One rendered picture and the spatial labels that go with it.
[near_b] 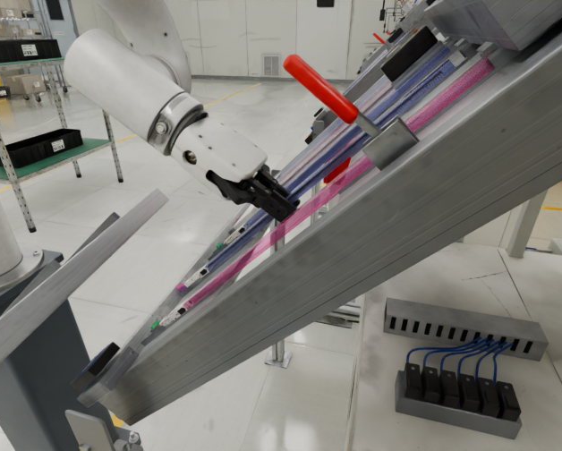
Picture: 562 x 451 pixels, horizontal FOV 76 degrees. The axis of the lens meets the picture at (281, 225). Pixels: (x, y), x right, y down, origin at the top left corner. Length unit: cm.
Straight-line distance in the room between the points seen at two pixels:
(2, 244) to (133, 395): 46
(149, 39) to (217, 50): 933
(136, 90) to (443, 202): 37
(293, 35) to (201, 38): 231
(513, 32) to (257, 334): 28
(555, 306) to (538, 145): 72
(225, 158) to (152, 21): 23
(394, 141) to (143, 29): 43
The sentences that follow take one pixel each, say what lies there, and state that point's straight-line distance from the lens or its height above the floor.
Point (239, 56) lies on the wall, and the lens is 970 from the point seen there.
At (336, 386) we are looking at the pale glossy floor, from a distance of 142.
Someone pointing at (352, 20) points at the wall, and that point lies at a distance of 907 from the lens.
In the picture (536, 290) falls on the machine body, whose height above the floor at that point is 62.
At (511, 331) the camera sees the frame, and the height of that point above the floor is 66.
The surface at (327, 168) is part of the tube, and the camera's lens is 45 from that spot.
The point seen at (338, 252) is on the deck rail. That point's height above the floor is 98.
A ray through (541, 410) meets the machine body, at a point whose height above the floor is 62.
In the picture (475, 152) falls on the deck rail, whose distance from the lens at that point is 23.
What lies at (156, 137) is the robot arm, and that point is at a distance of 48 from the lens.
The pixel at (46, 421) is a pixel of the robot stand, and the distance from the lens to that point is 104.
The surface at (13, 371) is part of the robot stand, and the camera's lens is 93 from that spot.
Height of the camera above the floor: 112
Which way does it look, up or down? 29 degrees down
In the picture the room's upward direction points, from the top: straight up
